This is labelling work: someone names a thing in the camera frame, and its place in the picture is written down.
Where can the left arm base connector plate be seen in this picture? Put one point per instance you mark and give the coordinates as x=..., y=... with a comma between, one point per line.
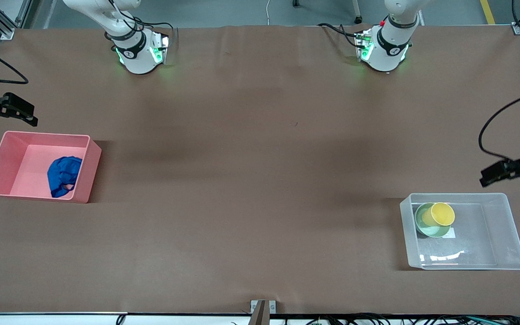
x=363, y=45

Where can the clear plastic box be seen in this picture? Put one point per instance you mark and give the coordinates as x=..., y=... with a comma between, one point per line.
x=476, y=253

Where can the grey stand leg with caster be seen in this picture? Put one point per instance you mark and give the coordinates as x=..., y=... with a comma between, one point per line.
x=357, y=13

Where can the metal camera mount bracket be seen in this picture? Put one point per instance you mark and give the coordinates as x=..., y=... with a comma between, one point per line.
x=263, y=309

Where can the pink plastic box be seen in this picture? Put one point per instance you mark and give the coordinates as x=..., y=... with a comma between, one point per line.
x=30, y=149

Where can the brown table mat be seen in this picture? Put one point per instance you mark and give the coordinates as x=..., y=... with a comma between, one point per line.
x=242, y=113

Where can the yellow plastic cup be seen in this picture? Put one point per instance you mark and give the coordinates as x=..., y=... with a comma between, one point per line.
x=443, y=213

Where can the right arm base connector plate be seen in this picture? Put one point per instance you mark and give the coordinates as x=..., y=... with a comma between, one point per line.
x=163, y=47

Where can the blue cloth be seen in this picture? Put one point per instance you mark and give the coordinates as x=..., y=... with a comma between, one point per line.
x=63, y=174

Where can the pale green bowl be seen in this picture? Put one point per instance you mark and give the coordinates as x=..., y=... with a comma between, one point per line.
x=436, y=232

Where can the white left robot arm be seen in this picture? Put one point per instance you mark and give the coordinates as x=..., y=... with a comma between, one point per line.
x=384, y=54

